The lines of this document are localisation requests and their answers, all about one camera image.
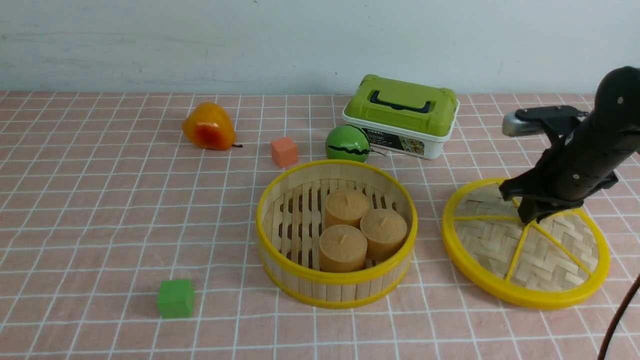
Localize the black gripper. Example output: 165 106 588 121
499 131 619 224

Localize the yellow woven bamboo steamer lid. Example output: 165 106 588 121
441 178 611 310

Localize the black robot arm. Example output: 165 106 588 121
499 66 640 224

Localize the yellow bamboo steamer basket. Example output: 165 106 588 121
256 159 418 309

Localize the green lidded white storage box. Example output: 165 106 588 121
342 74 460 160

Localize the tan toy bun back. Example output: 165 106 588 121
324 189 371 228

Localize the tan toy bun front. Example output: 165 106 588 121
318 224 368 273

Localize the green toy watermelon ball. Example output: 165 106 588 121
325 124 371 163

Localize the orange foam cube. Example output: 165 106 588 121
270 136 298 169

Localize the orange toy pear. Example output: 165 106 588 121
182 102 243 151

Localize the green foam cube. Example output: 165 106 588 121
156 278 195 319

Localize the pink checkered tablecloth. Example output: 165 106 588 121
0 91 639 360

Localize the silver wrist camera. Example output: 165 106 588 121
502 105 590 138

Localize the dark red cable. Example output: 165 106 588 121
597 274 640 360

